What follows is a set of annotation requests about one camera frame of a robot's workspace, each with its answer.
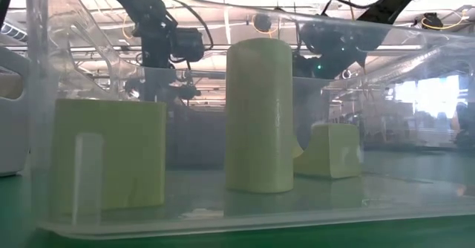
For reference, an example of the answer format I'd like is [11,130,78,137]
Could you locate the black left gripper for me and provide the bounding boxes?
[125,36,201,101]

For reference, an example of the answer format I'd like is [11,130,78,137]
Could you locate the yellow cube block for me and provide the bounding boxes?
[49,98,168,215]

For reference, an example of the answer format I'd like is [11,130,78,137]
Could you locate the yellow cylinder block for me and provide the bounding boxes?
[224,37,296,195]

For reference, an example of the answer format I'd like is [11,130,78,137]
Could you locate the yellow arch block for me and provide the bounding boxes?
[292,123,363,179]

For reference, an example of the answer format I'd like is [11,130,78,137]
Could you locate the clear plastic bin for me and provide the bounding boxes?
[24,0,475,241]

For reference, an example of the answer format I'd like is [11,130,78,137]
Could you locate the dark smoky plastic bin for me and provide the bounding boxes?
[165,91,331,169]

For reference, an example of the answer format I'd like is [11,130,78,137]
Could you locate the green table mat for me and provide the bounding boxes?
[0,149,475,248]

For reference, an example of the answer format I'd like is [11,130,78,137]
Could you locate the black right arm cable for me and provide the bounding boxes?
[321,0,373,17]

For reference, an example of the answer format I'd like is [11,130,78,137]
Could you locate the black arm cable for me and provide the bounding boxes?
[155,0,214,52]
[321,0,373,17]

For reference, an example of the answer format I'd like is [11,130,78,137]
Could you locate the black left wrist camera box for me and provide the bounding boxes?
[171,27,206,62]

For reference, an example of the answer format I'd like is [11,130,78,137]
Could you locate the black ceiling cable reel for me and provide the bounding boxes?
[253,13,273,33]
[421,12,445,32]

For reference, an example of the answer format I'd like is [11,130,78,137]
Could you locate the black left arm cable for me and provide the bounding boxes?
[155,0,214,52]

